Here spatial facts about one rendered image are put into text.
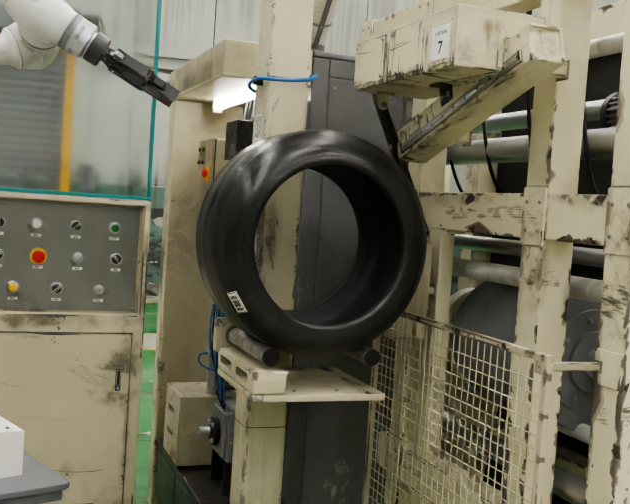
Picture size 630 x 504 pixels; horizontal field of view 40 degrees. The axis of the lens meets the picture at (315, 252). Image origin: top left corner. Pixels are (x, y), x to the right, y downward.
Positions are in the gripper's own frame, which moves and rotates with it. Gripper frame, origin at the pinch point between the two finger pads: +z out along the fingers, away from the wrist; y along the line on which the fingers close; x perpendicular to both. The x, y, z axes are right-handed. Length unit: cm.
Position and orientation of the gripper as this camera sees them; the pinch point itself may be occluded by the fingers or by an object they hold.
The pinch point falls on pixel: (163, 92)
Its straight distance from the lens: 218.1
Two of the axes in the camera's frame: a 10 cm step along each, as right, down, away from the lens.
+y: 3.2, -0.5, -9.4
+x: 4.7, -8.6, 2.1
